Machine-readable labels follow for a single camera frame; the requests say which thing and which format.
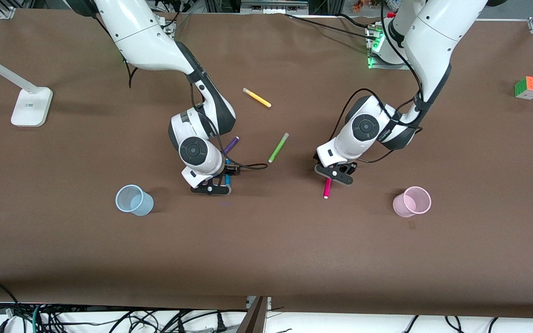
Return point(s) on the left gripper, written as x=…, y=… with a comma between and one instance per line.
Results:
x=351, y=169

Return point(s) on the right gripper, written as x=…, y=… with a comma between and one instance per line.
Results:
x=231, y=170

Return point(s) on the blue marker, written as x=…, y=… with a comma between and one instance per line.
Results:
x=227, y=179

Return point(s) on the pink marker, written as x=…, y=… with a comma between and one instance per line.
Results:
x=327, y=189

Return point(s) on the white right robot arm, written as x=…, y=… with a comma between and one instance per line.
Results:
x=146, y=41

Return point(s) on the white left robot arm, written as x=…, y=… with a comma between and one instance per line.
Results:
x=433, y=41

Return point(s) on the purple marker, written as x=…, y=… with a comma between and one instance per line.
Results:
x=232, y=144

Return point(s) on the green marker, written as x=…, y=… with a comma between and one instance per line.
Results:
x=278, y=147

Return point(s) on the translucent pink plastic cup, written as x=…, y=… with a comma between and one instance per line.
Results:
x=410, y=203

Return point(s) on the yellow marker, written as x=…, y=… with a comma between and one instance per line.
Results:
x=257, y=97

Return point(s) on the translucent blue plastic cup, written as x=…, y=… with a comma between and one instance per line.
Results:
x=137, y=203

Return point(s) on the metal table leg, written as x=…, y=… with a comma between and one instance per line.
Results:
x=255, y=319

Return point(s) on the orange toy objects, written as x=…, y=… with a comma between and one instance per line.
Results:
x=361, y=5

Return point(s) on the colourful puzzle cube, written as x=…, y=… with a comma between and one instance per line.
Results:
x=529, y=88

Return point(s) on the white desk lamp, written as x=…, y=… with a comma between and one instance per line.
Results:
x=30, y=111

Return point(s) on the aluminium frame profile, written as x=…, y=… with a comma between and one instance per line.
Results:
x=273, y=5

